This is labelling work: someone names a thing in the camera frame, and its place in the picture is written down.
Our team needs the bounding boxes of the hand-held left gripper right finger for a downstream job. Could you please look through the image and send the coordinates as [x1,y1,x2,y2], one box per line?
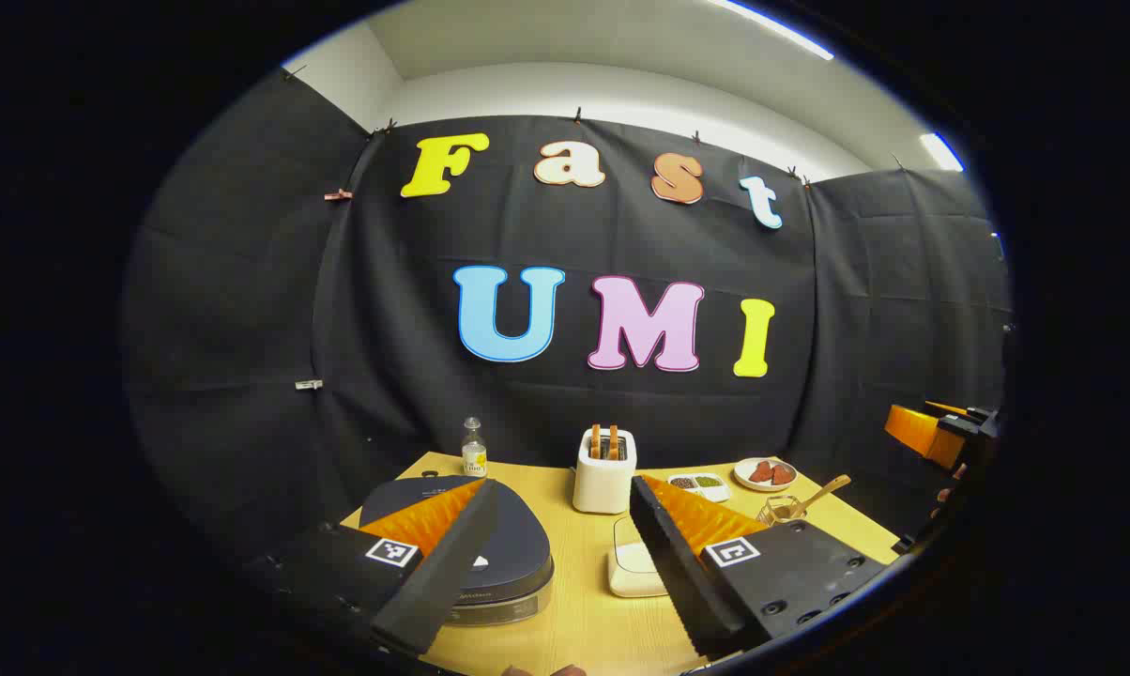
[629,474,891,661]

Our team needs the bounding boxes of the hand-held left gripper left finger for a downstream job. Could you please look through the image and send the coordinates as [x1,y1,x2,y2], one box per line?
[246,477,501,656]

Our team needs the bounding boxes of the dark grey rice cooker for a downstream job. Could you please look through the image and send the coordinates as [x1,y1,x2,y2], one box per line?
[359,474,557,628]

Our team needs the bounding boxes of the wooden spoon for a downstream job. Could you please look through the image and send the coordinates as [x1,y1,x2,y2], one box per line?
[779,474,852,520]

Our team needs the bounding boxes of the clear plastic container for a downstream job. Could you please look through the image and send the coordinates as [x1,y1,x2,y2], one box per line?
[607,515,671,599]

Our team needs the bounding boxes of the white divided dish of beans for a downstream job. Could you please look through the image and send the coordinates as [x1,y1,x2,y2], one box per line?
[667,472,732,503]

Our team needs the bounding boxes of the white toaster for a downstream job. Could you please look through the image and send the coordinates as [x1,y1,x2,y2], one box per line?
[572,429,638,515]

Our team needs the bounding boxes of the small glass bottle yellow label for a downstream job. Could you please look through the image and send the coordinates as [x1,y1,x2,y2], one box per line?
[461,417,488,478]

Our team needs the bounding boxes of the white round plate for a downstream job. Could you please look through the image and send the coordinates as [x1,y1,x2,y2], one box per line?
[733,457,799,493]

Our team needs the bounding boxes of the black backdrop cloth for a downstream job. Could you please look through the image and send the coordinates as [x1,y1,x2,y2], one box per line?
[122,68,1012,564]

